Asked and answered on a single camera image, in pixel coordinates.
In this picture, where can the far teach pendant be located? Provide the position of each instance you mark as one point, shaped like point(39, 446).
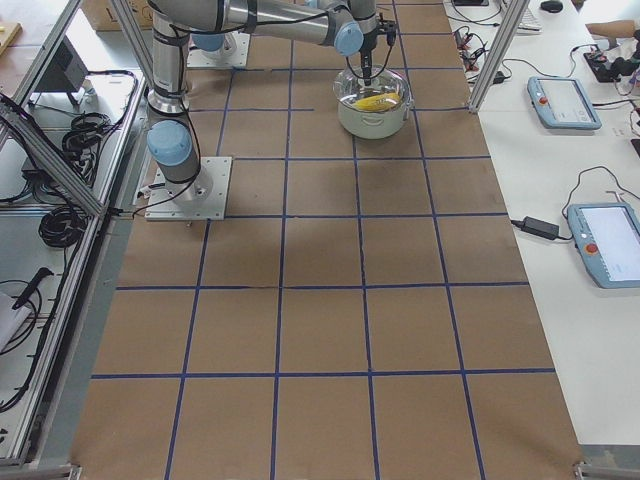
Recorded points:
point(562, 103)

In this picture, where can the computer mouse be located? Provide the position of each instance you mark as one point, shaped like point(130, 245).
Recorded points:
point(551, 6)

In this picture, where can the black power brick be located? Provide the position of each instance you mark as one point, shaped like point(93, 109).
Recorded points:
point(540, 228)

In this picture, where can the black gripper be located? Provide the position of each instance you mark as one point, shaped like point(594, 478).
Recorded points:
point(368, 39)

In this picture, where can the pale green cooking pot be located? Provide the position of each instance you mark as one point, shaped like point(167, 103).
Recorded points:
point(371, 125)

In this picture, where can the yellow corn cob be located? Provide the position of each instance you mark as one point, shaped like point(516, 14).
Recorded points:
point(378, 103)

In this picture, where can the teach pendant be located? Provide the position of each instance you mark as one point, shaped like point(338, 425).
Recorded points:
point(562, 103)
point(606, 236)

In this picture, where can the aluminium frame post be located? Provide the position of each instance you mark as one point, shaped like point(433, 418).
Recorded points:
point(497, 51)

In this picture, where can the near teach pendant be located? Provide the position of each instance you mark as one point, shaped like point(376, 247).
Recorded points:
point(606, 236)

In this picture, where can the glass pot lid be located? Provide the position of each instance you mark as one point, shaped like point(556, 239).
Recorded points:
point(348, 86)

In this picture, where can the black monitor box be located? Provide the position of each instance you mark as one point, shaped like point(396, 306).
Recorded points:
point(65, 73)

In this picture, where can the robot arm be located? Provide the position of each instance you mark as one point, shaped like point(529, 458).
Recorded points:
point(171, 139)

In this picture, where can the aluminium frame rail left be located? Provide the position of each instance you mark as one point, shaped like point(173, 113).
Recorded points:
point(70, 164)

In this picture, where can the black handheld tool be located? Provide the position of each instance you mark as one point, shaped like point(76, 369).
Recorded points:
point(31, 287)

